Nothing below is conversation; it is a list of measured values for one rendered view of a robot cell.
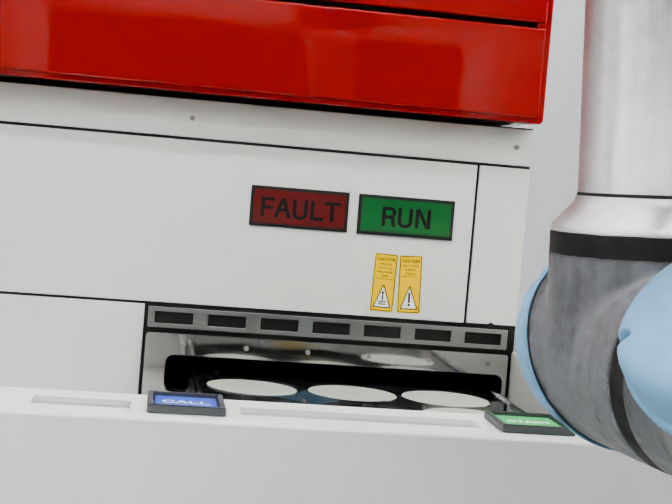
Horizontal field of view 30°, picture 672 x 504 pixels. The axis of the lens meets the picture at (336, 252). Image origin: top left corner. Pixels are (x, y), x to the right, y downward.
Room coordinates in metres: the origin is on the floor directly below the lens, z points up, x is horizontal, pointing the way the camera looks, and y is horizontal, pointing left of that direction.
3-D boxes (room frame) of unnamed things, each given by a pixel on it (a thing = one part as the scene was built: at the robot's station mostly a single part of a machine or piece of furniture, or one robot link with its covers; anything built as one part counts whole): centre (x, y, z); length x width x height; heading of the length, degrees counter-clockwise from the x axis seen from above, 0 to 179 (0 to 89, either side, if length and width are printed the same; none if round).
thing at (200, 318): (1.51, 0.00, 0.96); 0.44 x 0.01 x 0.02; 98
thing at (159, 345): (1.50, 0.00, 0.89); 0.44 x 0.02 x 0.10; 98
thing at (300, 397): (1.30, -0.05, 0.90); 0.34 x 0.34 x 0.01; 8
